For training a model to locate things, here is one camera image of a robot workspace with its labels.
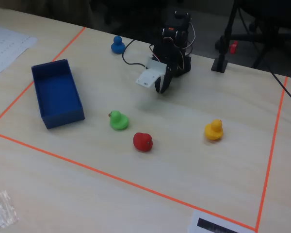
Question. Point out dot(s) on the red rubber duck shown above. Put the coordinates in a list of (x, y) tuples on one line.
[(141, 142)]

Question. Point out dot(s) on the black office chair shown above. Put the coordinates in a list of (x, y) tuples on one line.
[(269, 29)]

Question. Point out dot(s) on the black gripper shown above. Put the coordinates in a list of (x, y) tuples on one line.
[(166, 77)]

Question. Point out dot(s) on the blue rectangular box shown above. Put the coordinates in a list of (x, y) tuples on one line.
[(57, 94)]

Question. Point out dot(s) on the blue rubber duck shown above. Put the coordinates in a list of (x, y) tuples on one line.
[(117, 46)]

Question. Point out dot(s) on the green rubber duck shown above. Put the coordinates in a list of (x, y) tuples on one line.
[(118, 121)]

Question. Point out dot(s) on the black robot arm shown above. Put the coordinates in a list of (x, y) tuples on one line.
[(180, 26)]

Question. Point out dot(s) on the orange tape strip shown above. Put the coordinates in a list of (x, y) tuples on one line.
[(111, 176), (68, 44), (271, 153)]

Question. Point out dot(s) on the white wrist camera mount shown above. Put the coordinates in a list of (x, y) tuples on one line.
[(150, 74)]

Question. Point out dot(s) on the yellow rubber duck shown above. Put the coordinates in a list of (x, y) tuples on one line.
[(214, 131)]

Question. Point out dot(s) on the clear plastic bag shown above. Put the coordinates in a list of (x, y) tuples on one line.
[(1, 211)]

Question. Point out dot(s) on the red clip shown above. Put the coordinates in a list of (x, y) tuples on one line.
[(233, 47)]

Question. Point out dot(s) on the white label with black bar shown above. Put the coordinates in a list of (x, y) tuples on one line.
[(208, 222)]

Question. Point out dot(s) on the white printed paper sheet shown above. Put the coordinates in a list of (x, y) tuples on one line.
[(4, 48)]

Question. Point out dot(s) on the black stand with base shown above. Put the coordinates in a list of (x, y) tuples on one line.
[(220, 63)]

